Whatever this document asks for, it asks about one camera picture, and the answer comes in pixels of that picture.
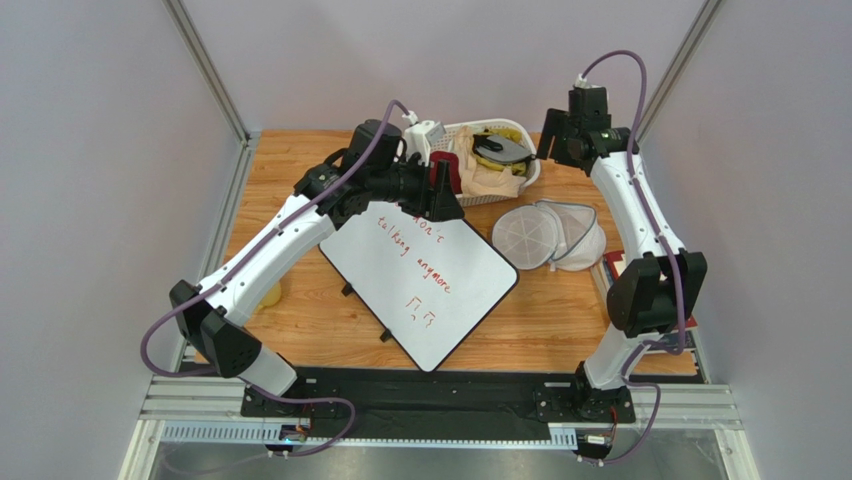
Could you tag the white whiteboard with red writing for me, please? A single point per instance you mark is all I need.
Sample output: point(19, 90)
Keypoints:
point(429, 284)

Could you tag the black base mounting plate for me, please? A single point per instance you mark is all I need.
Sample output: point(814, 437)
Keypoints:
point(443, 405)

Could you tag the beige bra in basket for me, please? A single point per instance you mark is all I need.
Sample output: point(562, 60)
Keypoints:
point(477, 180)

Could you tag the yellow mug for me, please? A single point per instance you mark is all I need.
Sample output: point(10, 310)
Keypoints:
point(271, 297)

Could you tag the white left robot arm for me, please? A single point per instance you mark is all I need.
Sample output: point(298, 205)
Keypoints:
point(381, 164)

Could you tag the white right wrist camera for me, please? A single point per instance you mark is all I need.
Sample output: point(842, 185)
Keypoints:
point(582, 82)

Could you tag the white mesh laundry bag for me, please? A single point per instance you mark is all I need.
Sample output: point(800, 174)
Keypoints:
point(561, 236)

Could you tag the red garment in basket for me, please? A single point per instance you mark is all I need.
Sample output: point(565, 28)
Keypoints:
point(437, 156)

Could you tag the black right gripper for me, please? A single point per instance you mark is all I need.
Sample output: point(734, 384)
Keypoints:
point(552, 142)

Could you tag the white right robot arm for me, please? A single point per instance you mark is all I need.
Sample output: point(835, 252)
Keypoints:
point(657, 291)

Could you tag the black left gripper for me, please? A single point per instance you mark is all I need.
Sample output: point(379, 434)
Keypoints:
point(445, 203)

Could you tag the white plastic laundry basket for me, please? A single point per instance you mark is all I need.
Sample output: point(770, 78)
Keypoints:
point(534, 165)

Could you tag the red hardcover book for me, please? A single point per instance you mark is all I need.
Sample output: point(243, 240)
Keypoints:
point(607, 270)

